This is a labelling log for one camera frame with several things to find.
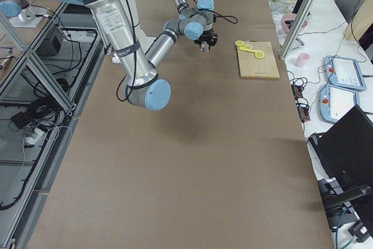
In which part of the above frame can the teach pendant tablet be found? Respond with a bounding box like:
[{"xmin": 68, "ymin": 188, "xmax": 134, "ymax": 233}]
[
  {"xmin": 317, "ymin": 84, "xmax": 360, "ymax": 124},
  {"xmin": 324, "ymin": 55, "xmax": 367, "ymax": 91}
]

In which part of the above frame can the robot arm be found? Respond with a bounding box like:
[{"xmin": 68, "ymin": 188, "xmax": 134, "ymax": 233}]
[
  {"xmin": 173, "ymin": 0, "xmax": 214, "ymax": 30},
  {"xmin": 59, "ymin": 0, "xmax": 217, "ymax": 111}
]

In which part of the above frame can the pink bowl with ice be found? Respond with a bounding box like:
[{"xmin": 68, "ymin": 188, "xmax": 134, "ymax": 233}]
[{"xmin": 281, "ymin": 13, "xmax": 297, "ymax": 34}]

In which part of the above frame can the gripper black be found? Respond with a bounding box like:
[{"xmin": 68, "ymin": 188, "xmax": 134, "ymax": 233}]
[{"xmin": 195, "ymin": 30, "xmax": 219, "ymax": 45}]

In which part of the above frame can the aluminium frame post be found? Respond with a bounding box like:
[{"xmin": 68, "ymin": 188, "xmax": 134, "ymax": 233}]
[{"xmin": 279, "ymin": 0, "xmax": 314, "ymax": 61}]

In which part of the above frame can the wooden cutting board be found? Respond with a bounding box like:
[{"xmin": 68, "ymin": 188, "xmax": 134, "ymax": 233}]
[{"xmin": 236, "ymin": 41, "xmax": 280, "ymax": 79}]

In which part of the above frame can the black power strip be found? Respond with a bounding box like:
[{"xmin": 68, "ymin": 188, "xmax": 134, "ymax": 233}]
[{"xmin": 291, "ymin": 84, "xmax": 311, "ymax": 123}]

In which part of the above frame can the pink plastic cup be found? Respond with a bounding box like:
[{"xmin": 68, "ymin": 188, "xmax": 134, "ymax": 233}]
[{"xmin": 295, "ymin": 52, "xmax": 310, "ymax": 68}]

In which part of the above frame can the small glass measuring cup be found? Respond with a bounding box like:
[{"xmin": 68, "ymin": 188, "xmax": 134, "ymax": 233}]
[{"xmin": 200, "ymin": 41, "xmax": 210, "ymax": 52}]

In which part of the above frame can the far teach pendant tablet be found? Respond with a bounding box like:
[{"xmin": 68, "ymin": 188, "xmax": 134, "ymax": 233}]
[{"xmin": 324, "ymin": 55, "xmax": 367, "ymax": 91}]

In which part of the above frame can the near teach pendant tablet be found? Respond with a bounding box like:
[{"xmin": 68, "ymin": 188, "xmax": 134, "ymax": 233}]
[{"xmin": 317, "ymin": 84, "xmax": 360, "ymax": 124}]

